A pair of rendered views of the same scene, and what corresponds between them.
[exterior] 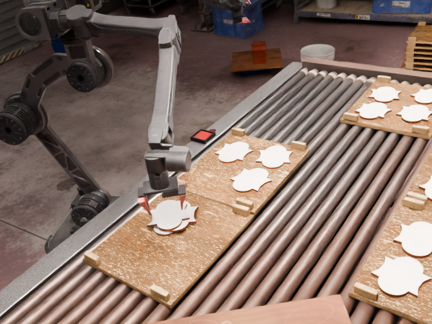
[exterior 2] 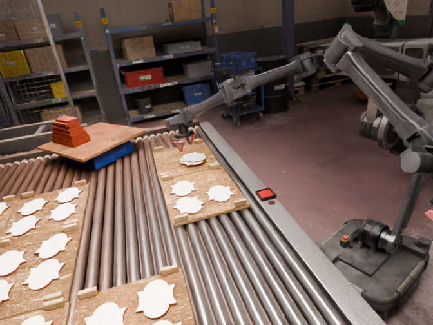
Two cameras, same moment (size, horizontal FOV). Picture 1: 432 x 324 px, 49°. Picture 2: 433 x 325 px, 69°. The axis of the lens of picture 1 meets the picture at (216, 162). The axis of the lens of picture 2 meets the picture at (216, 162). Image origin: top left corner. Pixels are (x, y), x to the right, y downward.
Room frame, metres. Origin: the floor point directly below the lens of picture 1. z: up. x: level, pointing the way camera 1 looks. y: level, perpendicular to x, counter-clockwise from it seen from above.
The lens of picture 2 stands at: (2.33, -1.08, 1.73)
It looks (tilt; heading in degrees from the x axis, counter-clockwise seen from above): 26 degrees down; 128
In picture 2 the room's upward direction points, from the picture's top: 7 degrees counter-clockwise
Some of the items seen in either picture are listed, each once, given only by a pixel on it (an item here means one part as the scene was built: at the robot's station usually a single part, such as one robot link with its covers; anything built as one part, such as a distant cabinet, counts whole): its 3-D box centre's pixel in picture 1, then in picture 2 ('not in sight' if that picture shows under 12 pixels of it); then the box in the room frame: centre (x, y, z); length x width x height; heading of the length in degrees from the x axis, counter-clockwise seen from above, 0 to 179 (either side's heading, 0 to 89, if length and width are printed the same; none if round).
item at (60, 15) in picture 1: (61, 20); (319, 60); (1.82, 0.49, 1.45); 0.09 x 0.08 x 0.12; 164
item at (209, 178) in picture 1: (241, 168); (201, 193); (1.45, -0.09, 0.93); 0.41 x 0.35 x 0.02; 141
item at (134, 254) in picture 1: (170, 238); (184, 159); (1.13, 0.17, 0.93); 0.41 x 0.35 x 0.02; 140
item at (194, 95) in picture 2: not in sight; (196, 91); (-1.53, 3.55, 0.32); 0.50 x 0.41 x 0.37; 50
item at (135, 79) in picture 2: not in sight; (144, 76); (-2.06, 2.81, 0.78); 0.66 x 0.45 x 0.28; 54
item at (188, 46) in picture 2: not in sight; (182, 47); (-1.59, 3.39, 1.16); 0.60 x 0.40 x 0.15; 57
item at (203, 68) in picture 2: not in sight; (196, 68); (-1.46, 3.58, 0.76); 0.50 x 0.36 x 0.24; 60
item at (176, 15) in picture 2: not in sight; (185, 10); (-1.50, 3.52, 1.74); 0.50 x 0.38 x 0.32; 54
